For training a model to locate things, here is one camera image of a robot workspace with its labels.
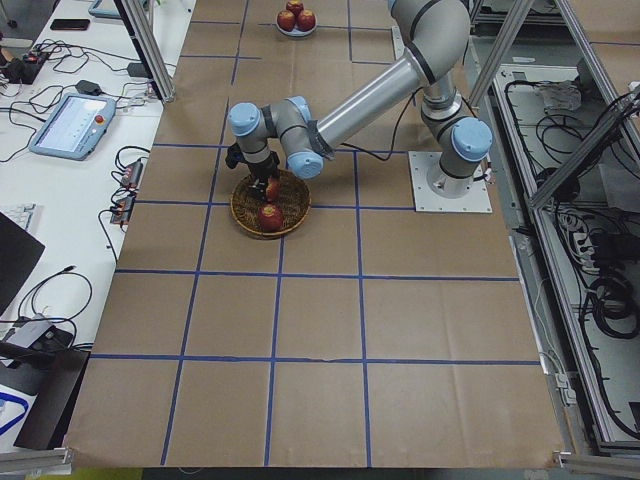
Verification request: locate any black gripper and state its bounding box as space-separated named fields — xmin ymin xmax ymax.
xmin=225 ymin=143 xmax=280 ymax=200

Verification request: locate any yellow red apple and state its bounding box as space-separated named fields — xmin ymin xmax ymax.
xmin=265 ymin=178 xmax=280 ymax=203

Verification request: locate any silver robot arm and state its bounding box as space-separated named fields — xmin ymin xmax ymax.
xmin=226 ymin=0 xmax=493 ymax=199

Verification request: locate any dark red basket apple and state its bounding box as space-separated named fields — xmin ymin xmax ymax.
xmin=258 ymin=203 xmax=284 ymax=233

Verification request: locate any woven wicker basket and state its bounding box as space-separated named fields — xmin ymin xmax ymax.
xmin=230 ymin=171 xmax=311 ymax=239

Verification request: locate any light blue plate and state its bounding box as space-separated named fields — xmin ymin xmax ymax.
xmin=276 ymin=10 xmax=317 ymax=38

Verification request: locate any red apple on plate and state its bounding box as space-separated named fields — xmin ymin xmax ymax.
xmin=297 ymin=9 xmax=316 ymax=32
xmin=276 ymin=10 xmax=297 ymax=32
xmin=286 ymin=0 xmax=304 ymax=16

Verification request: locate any teach pendant tablet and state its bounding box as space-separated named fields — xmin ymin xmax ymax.
xmin=29 ymin=93 xmax=116 ymax=161

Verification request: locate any black power adapter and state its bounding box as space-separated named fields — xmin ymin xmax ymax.
xmin=75 ymin=80 xmax=103 ymax=96

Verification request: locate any white keyboard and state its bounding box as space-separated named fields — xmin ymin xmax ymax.
xmin=1 ymin=203 xmax=42 ymax=232

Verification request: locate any black laptop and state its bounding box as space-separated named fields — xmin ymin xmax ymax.
xmin=0 ymin=214 xmax=45 ymax=314

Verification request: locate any black smartphone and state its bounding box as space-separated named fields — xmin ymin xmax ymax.
xmin=50 ymin=18 xmax=90 ymax=31

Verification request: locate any aluminium frame post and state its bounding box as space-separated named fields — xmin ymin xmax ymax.
xmin=114 ymin=0 xmax=176 ymax=103

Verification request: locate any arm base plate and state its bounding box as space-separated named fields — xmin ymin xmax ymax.
xmin=408 ymin=151 xmax=493 ymax=214

